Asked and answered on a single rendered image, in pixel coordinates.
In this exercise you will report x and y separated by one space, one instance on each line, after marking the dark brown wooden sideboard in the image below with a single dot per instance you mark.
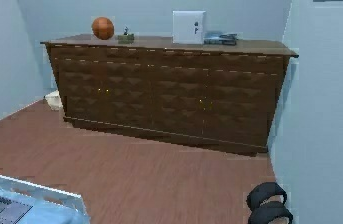
165 93

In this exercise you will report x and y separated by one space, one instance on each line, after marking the white square box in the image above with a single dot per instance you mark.
188 27

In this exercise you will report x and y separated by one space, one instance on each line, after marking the small green base figurine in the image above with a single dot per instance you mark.
126 38

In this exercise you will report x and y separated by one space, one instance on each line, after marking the white basket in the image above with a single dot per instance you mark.
54 100

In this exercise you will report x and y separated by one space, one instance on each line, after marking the stack of blue books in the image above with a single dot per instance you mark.
220 38

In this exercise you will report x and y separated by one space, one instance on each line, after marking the dark framed wall picture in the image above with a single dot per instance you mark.
328 0

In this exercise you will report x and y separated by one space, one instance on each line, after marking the orange basketball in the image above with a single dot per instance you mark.
103 28

